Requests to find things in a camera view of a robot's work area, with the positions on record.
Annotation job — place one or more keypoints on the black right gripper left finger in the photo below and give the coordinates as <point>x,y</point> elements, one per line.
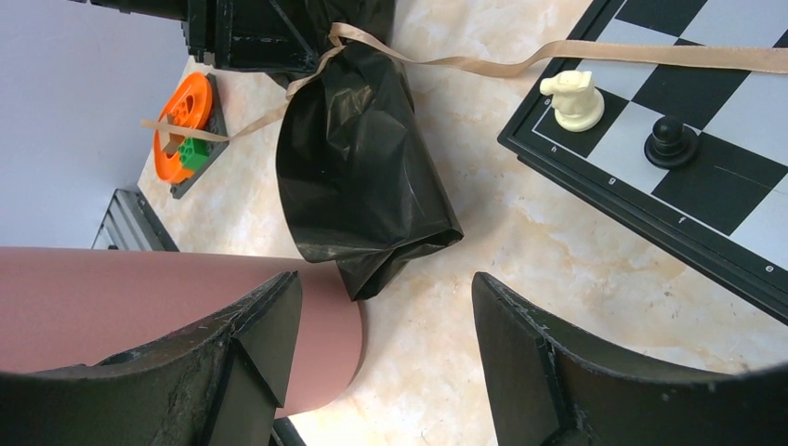
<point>217,381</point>

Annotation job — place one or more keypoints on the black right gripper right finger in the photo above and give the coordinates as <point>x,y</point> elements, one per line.
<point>549,382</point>

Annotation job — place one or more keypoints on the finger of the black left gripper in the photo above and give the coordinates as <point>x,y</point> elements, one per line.
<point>251,35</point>

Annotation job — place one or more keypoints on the flower bouquet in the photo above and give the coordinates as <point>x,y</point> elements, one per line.
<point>357,183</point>

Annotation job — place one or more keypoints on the pink vase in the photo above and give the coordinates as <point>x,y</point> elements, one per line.
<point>61,307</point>

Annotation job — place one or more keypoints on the green toy brick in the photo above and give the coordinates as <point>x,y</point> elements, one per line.
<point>193,153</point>

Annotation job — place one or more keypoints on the black white chessboard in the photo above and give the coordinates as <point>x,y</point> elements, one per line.
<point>724,214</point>

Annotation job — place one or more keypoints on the black chess pawn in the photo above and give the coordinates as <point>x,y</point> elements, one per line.
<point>671,144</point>

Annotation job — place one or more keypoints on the white chess knight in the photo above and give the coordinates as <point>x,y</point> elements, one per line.
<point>578,104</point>

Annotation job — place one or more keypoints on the aluminium frame rail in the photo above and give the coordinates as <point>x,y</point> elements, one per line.
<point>131,224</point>

